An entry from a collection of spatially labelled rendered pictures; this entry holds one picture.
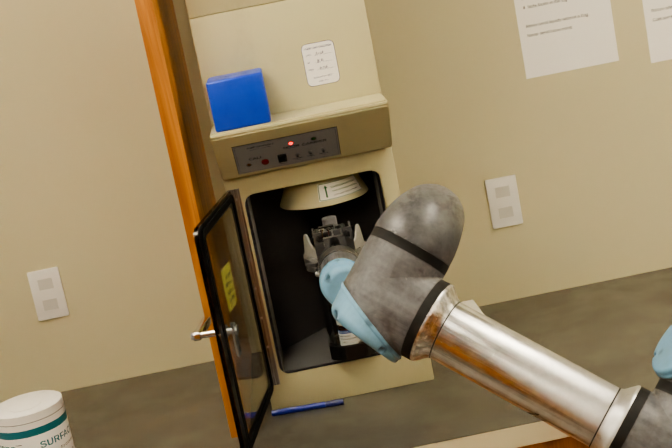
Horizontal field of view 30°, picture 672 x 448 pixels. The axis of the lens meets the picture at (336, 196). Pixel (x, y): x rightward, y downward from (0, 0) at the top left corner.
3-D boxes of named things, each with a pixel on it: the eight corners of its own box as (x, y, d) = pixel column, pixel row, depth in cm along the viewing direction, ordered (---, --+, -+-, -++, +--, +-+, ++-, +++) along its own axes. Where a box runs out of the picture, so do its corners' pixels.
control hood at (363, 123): (221, 178, 233) (210, 126, 231) (391, 144, 234) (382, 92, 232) (220, 190, 222) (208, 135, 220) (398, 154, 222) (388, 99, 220)
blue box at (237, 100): (217, 125, 230) (207, 77, 228) (271, 115, 230) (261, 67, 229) (216, 133, 220) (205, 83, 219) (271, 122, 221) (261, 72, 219)
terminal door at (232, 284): (273, 390, 239) (231, 189, 232) (247, 457, 210) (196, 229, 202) (269, 391, 240) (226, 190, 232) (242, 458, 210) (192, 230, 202)
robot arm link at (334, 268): (356, 321, 203) (311, 296, 202) (351, 304, 214) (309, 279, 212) (381, 280, 202) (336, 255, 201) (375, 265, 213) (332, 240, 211)
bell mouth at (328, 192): (279, 198, 253) (273, 171, 252) (364, 180, 254) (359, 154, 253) (280, 215, 236) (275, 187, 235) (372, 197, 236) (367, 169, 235)
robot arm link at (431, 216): (412, 149, 166) (416, 199, 215) (372, 221, 165) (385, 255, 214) (489, 190, 165) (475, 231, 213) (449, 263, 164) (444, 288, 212)
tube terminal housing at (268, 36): (270, 370, 267) (194, 13, 251) (419, 340, 267) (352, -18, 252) (271, 412, 242) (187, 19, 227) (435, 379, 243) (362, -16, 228)
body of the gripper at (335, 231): (350, 219, 228) (355, 233, 216) (359, 264, 229) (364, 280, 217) (309, 228, 228) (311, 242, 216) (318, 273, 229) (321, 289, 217)
